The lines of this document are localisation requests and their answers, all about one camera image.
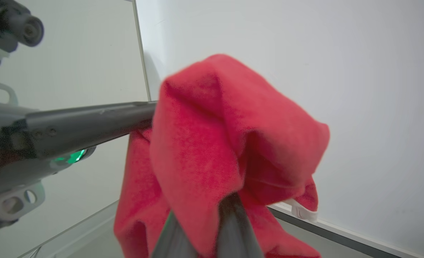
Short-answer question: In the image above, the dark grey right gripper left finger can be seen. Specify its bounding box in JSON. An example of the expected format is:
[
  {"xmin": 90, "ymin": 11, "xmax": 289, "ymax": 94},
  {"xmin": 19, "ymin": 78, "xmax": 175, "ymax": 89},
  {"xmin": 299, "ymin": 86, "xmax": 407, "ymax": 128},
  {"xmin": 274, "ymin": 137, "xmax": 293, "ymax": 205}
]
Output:
[{"xmin": 151, "ymin": 210, "xmax": 199, "ymax": 258}]

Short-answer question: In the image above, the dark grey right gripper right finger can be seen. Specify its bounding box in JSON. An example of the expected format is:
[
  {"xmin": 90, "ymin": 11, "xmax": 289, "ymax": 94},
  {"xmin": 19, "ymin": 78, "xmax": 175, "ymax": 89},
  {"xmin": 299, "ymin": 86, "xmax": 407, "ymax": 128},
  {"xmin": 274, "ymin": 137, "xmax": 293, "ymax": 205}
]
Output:
[{"xmin": 216, "ymin": 193, "xmax": 265, "ymax": 258}]

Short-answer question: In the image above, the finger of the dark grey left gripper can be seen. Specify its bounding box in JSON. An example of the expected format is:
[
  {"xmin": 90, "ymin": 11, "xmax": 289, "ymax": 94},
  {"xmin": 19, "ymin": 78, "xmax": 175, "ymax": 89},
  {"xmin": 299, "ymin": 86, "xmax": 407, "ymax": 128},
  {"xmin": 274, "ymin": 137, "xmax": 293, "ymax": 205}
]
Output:
[{"xmin": 25, "ymin": 101, "xmax": 158, "ymax": 159}]

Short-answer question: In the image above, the grey white left gripper body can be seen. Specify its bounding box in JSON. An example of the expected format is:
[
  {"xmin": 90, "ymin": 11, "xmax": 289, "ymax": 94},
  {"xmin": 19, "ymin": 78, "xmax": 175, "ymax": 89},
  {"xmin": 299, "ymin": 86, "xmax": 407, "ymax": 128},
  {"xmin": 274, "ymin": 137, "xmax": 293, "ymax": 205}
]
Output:
[{"xmin": 0, "ymin": 79, "xmax": 97, "ymax": 230}]

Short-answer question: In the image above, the red clothing with white trim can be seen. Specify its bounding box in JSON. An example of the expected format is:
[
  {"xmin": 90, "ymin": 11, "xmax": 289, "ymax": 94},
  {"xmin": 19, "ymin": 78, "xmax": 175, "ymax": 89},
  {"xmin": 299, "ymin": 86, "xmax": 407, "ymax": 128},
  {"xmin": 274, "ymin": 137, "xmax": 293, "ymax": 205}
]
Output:
[{"xmin": 113, "ymin": 54, "xmax": 330, "ymax": 258}]

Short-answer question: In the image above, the white and black baseboard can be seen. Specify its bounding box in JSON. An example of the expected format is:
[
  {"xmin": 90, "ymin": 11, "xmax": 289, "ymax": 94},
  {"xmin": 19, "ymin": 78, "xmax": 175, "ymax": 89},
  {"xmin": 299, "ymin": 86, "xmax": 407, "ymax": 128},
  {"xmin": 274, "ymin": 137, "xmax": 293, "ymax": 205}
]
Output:
[{"xmin": 268, "ymin": 202, "xmax": 424, "ymax": 258}]

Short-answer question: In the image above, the white wall box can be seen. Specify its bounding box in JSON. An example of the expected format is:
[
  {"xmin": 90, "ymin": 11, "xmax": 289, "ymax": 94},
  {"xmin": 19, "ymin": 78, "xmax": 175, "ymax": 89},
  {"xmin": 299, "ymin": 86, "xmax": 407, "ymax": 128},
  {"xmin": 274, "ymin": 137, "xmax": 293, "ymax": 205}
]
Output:
[{"xmin": 283, "ymin": 199, "xmax": 319, "ymax": 223}]

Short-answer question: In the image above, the grey metal partition post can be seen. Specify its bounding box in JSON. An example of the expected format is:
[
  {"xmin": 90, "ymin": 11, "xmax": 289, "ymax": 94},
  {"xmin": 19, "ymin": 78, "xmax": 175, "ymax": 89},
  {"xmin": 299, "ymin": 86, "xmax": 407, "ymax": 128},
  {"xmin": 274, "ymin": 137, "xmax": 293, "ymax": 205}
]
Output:
[{"xmin": 131, "ymin": 0, "xmax": 152, "ymax": 103}]

